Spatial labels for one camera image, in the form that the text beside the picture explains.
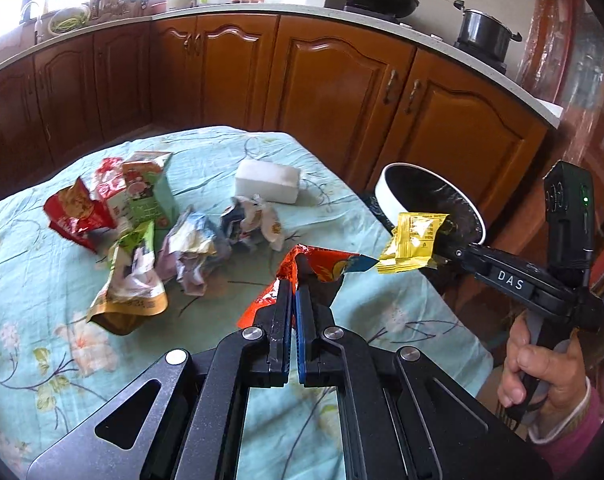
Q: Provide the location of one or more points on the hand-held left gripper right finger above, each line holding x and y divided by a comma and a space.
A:
303, 332

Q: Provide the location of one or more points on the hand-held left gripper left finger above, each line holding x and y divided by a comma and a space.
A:
283, 320

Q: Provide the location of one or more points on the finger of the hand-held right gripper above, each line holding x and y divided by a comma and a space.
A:
459, 254

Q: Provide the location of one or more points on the yellow snack packet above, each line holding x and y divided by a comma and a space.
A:
411, 240

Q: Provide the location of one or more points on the red orange snack wrapper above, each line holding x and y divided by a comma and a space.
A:
322, 267

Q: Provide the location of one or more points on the white bin with black liner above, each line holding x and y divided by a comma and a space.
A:
389, 195

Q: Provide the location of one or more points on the white foam block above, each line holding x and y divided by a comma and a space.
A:
267, 180

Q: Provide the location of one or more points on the red milk carton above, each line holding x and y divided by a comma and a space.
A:
107, 185

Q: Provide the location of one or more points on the person's right forearm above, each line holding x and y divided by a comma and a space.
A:
576, 440

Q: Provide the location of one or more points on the person's right hand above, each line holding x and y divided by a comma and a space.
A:
564, 380

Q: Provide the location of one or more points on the crumpled blue white wrapper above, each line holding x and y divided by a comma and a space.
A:
252, 220

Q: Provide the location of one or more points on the crumpled purple white wrapper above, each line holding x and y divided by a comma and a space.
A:
192, 260

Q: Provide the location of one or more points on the floral teal tablecloth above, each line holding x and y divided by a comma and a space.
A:
332, 180

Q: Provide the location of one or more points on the green brown snack bag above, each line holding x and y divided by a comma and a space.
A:
132, 285

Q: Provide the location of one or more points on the green drink carton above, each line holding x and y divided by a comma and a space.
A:
149, 195

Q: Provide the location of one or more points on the wooden kitchen base cabinet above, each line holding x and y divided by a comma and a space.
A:
327, 90

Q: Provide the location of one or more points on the dark steel cooking pot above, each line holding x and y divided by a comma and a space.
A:
481, 32

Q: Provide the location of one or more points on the red snack bag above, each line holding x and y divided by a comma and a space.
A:
74, 210

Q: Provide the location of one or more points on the colander with green vegetables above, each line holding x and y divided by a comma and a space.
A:
69, 20

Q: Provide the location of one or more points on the metal faucet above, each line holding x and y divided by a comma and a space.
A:
31, 10

